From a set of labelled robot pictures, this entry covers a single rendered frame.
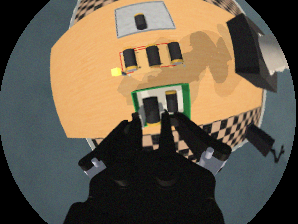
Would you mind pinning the green box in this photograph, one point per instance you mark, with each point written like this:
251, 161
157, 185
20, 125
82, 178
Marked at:
183, 94

